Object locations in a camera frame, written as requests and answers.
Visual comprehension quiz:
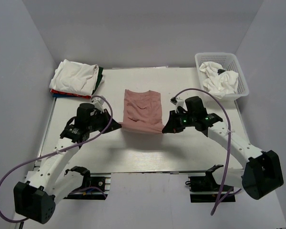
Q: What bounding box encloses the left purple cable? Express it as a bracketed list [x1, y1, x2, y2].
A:
[0, 95, 114, 224]

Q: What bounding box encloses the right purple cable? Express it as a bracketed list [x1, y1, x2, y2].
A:
[170, 88, 243, 216]

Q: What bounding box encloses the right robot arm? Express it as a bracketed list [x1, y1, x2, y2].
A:
[162, 110, 284, 200]

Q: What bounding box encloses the folded blue t shirt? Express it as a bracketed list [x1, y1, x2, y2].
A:
[52, 94, 85, 98]

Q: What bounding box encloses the purple cable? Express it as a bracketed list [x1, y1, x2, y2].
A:
[0, 95, 114, 224]
[170, 88, 243, 216]

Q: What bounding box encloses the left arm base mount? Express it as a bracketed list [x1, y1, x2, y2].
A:
[63, 166, 111, 200]

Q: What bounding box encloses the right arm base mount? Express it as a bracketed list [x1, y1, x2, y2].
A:
[185, 165, 224, 203]

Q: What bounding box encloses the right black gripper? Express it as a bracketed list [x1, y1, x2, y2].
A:
[163, 109, 196, 133]

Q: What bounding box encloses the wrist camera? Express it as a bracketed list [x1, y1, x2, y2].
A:
[185, 96, 207, 118]
[75, 103, 95, 126]

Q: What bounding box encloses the crumpled white t shirt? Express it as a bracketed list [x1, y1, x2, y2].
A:
[199, 62, 239, 99]

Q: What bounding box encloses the folded red t shirt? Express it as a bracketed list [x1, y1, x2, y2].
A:
[50, 89, 92, 99]

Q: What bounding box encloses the folded dark green t shirt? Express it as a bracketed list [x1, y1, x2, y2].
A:
[92, 67, 104, 94]

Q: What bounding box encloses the folded white t shirt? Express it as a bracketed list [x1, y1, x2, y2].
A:
[49, 59, 99, 95]

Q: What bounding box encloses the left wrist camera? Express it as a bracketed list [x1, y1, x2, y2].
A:
[75, 103, 95, 126]

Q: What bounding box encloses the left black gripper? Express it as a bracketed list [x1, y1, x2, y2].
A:
[87, 108, 121, 134]

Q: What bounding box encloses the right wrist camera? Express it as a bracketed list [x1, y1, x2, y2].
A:
[185, 96, 207, 118]

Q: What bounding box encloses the white plastic basket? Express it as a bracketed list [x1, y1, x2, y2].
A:
[195, 52, 249, 101]

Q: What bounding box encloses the pink printed t shirt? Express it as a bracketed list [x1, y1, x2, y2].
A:
[120, 89, 164, 135]

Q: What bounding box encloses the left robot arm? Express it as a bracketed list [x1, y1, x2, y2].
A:
[13, 107, 122, 224]

